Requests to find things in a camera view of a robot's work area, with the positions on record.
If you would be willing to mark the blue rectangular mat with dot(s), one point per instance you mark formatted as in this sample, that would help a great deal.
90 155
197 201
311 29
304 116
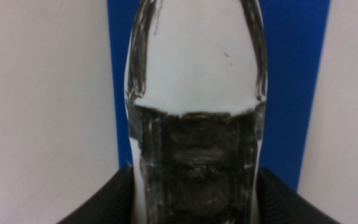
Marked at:
291 93

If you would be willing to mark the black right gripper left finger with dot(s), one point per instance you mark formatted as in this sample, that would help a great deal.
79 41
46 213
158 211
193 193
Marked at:
110 202

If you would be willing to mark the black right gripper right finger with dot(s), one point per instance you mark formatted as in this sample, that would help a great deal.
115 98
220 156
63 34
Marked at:
281 205

